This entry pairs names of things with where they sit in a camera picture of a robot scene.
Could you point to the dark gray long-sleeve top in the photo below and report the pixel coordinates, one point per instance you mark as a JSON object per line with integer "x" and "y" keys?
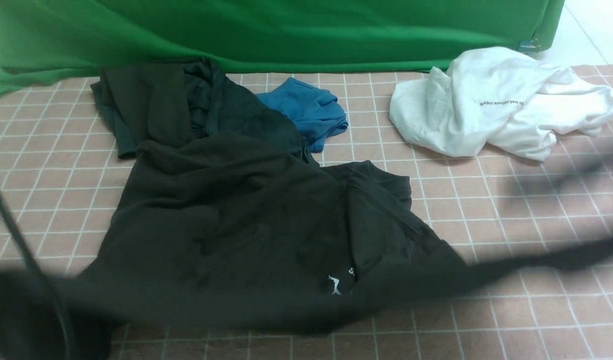
{"x": 230, "y": 233}

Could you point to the white t-shirt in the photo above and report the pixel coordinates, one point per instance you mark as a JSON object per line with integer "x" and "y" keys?
{"x": 500, "y": 97}

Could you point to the blue t-shirt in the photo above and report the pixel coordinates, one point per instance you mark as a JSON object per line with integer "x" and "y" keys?
{"x": 315, "y": 112}

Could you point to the dark teal t-shirt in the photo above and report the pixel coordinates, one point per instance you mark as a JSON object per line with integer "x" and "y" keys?
{"x": 172, "y": 102}

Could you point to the blue binder clip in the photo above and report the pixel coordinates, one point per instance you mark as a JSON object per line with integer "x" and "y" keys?
{"x": 529, "y": 46}

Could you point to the green backdrop cloth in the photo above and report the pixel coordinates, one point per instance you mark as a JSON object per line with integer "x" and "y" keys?
{"x": 45, "y": 41}

